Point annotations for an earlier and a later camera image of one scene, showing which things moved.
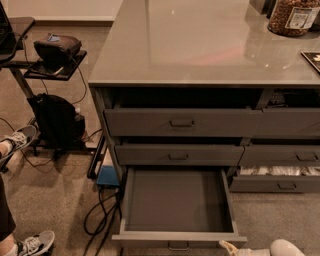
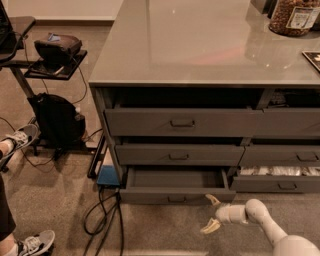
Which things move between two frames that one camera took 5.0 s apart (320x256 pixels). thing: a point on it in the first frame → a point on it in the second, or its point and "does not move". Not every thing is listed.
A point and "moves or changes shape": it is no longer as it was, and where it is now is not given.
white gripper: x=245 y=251 → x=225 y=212
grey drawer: x=176 y=211 moves or changes shape
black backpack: x=60 y=126 does not move
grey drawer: x=257 y=154 does not move
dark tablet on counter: x=313 y=57 does not move
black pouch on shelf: x=57 y=48 does not move
